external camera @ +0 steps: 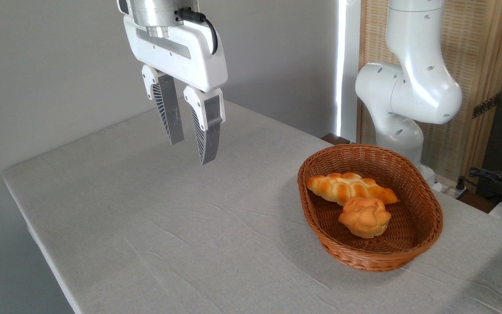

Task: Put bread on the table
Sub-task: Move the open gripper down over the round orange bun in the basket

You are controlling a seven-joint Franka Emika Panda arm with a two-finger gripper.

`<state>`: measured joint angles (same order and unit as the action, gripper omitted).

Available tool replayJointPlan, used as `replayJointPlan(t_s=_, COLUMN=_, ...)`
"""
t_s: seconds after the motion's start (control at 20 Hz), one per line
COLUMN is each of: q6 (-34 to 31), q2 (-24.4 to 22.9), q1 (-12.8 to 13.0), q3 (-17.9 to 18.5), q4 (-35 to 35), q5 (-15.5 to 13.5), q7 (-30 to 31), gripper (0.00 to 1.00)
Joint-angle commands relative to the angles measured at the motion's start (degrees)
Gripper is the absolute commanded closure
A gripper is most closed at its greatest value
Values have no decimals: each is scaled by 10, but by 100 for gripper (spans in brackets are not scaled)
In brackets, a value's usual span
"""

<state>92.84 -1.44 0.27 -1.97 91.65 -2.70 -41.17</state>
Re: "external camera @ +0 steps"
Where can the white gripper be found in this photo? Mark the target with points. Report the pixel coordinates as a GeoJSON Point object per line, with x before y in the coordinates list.
{"type": "Point", "coordinates": [198, 65]}

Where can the round knotted bread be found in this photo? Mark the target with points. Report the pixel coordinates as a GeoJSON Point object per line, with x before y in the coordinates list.
{"type": "Point", "coordinates": [364, 218]}

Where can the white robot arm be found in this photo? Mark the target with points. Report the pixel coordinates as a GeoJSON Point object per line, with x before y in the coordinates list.
{"type": "Point", "coordinates": [416, 87]}

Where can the long braided bread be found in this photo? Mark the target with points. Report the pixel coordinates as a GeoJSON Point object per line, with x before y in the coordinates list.
{"type": "Point", "coordinates": [342, 185]}

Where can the grey tablecloth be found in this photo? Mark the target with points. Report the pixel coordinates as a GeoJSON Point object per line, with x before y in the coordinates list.
{"type": "Point", "coordinates": [146, 218]}

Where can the dark wooden furniture corner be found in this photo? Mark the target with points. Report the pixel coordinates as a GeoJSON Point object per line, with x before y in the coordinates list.
{"type": "Point", "coordinates": [334, 138]}

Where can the brown wicker basket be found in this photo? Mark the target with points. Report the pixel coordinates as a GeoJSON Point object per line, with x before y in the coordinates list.
{"type": "Point", "coordinates": [364, 261]}

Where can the white power strip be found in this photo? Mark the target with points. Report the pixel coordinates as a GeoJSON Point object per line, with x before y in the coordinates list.
{"type": "Point", "coordinates": [450, 191]}

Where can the metal screen hinge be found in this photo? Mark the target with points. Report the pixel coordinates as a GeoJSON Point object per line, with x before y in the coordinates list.
{"type": "Point", "coordinates": [485, 106]}

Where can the white vertical door frame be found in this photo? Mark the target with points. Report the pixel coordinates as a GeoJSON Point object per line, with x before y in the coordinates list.
{"type": "Point", "coordinates": [347, 65]}

